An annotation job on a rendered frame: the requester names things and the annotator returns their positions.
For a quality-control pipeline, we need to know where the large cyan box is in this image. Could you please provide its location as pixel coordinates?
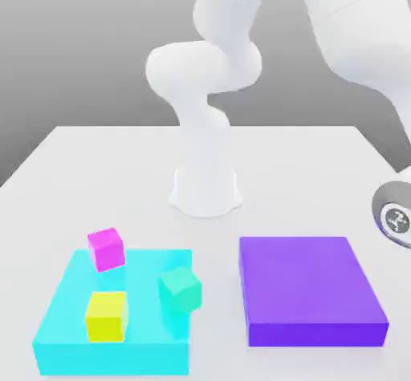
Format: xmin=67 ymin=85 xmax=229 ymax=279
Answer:
xmin=31 ymin=248 xmax=193 ymax=377

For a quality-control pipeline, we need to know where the large purple box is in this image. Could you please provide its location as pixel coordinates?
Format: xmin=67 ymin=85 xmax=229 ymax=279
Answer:
xmin=238 ymin=236 xmax=390 ymax=348

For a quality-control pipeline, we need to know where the small yellow cube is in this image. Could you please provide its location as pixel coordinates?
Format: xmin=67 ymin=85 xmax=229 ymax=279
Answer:
xmin=84 ymin=290 xmax=129 ymax=344

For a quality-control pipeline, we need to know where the small teal cube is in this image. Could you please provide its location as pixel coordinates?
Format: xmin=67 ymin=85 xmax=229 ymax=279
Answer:
xmin=157 ymin=265 xmax=203 ymax=316

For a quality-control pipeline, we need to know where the small magenta cube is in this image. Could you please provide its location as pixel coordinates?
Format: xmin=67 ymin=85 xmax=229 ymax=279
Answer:
xmin=87 ymin=227 xmax=126 ymax=274

